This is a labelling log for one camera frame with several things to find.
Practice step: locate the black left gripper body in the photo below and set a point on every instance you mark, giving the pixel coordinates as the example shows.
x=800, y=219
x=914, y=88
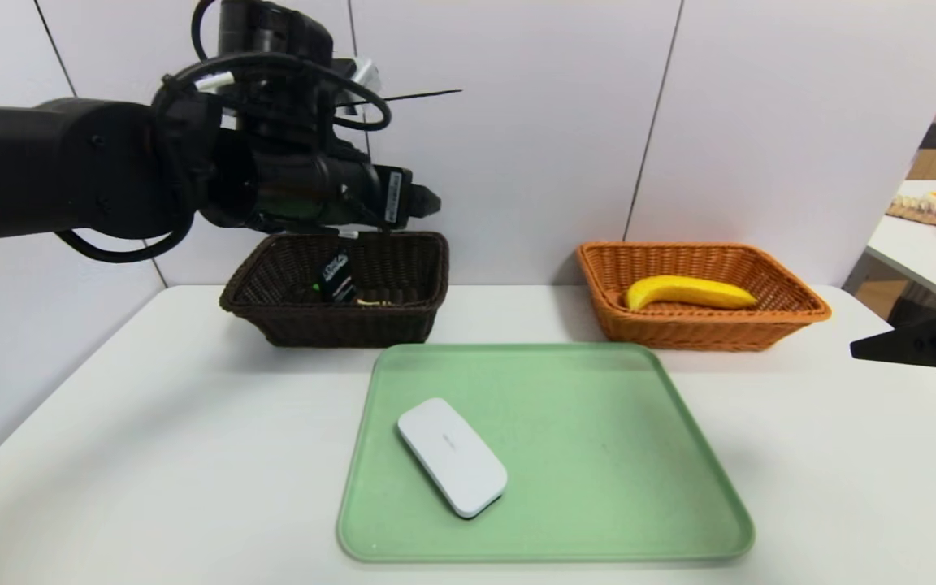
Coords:
x=394, y=196

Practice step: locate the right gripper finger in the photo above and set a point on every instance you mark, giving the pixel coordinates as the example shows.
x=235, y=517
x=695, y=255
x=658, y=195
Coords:
x=915, y=345

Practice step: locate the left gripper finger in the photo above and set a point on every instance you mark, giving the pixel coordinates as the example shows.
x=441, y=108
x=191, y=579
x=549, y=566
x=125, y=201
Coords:
x=426, y=203

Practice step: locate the black cosmetic tube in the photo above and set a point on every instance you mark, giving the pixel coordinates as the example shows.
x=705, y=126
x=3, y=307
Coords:
x=338, y=276

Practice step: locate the yellow banana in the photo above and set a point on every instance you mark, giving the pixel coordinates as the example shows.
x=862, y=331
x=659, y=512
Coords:
x=687, y=291

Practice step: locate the white oblong plastic case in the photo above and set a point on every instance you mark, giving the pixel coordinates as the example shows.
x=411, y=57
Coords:
x=452, y=455

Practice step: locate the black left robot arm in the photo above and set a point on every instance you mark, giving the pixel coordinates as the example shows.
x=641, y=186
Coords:
x=45, y=171

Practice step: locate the dark brown wicker basket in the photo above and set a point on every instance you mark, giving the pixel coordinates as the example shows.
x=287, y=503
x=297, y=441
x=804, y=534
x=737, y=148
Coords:
x=338, y=329

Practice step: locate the orange wicker basket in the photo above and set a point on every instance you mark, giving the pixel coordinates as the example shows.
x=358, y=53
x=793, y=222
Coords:
x=679, y=333

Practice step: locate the white side table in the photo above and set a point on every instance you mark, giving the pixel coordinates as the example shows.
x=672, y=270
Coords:
x=923, y=260

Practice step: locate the wooden tray with round pieces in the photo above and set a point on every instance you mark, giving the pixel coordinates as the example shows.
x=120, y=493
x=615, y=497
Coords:
x=919, y=213

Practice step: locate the small black box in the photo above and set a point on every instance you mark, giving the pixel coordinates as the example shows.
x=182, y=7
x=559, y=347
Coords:
x=933, y=136

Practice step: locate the light green plastic tray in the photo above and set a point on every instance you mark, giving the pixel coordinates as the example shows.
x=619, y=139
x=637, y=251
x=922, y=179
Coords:
x=582, y=471

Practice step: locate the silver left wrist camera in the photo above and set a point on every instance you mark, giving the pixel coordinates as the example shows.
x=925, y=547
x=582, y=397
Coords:
x=364, y=75

